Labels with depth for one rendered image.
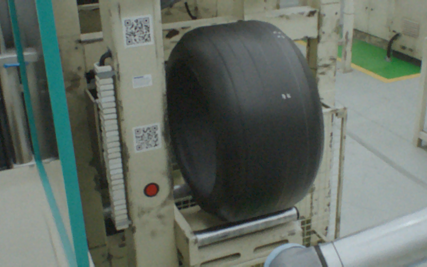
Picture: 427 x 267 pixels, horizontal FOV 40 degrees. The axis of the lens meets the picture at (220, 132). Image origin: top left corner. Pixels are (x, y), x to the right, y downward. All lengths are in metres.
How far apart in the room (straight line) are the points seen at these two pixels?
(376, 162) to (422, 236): 3.20
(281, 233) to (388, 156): 2.58
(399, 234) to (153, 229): 0.89
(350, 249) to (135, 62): 0.77
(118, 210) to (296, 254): 0.77
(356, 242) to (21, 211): 0.64
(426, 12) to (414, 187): 2.58
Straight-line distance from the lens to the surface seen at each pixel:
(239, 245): 1.75
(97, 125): 1.97
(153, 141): 1.60
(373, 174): 4.04
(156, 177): 1.64
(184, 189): 1.94
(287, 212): 1.81
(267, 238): 1.78
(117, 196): 1.65
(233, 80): 1.49
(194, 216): 2.01
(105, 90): 1.57
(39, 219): 1.19
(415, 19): 6.25
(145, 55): 1.51
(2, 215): 1.23
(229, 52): 1.54
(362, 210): 3.62
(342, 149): 2.46
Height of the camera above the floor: 1.87
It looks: 24 degrees down
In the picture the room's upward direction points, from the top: 2 degrees counter-clockwise
